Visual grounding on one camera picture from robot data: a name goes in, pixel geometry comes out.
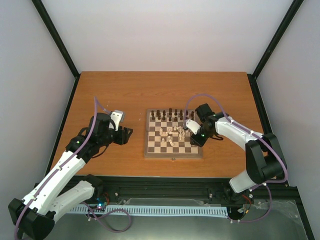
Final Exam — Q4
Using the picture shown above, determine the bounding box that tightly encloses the wooden chess board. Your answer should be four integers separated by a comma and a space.
144, 110, 203, 160

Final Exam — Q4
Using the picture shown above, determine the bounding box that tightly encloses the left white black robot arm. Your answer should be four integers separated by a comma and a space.
8, 110, 133, 240

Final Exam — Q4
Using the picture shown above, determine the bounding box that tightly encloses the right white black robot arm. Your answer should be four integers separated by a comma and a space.
184, 103, 288, 203

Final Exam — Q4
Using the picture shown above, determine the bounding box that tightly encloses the light lying chess piece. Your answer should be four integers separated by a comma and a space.
168, 136, 175, 147

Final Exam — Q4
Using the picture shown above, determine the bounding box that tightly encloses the dark chess pieces row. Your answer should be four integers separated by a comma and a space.
147, 108, 196, 122

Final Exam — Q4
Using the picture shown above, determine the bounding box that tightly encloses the green lit circuit board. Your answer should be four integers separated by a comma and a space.
97, 203, 106, 210

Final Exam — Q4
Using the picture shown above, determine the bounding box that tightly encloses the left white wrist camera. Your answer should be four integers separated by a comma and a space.
109, 110, 125, 131

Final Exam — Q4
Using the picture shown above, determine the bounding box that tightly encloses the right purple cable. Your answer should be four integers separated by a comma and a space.
183, 93, 289, 224

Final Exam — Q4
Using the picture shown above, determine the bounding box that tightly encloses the black aluminium frame rail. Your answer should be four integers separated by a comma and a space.
32, 175, 300, 201

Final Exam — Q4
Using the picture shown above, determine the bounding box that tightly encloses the light blue slotted cable duct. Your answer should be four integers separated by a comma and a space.
67, 204, 229, 217

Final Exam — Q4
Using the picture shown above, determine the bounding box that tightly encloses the left black frame post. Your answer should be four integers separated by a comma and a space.
31, 0, 80, 80

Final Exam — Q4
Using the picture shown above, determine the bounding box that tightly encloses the black frame post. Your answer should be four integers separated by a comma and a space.
251, 0, 305, 78
31, 0, 80, 80

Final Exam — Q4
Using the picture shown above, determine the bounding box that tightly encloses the right black frame post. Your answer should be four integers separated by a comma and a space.
251, 0, 305, 78

